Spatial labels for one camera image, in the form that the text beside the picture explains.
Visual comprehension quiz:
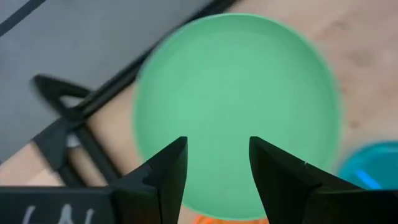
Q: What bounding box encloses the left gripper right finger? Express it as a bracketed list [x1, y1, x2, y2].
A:
[249, 136, 359, 224]

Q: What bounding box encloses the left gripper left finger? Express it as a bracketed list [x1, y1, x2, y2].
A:
[111, 136, 188, 224]

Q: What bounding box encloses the small orange transparent plate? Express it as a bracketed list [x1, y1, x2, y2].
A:
[192, 213, 270, 224]

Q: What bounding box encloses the small blue transparent plate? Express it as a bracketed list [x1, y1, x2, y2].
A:
[337, 141, 398, 191]

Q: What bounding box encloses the large mint green plastic plate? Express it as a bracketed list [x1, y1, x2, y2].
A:
[132, 12, 341, 222]

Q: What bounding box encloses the black metal table frame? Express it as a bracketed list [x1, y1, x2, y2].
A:
[29, 0, 240, 189]

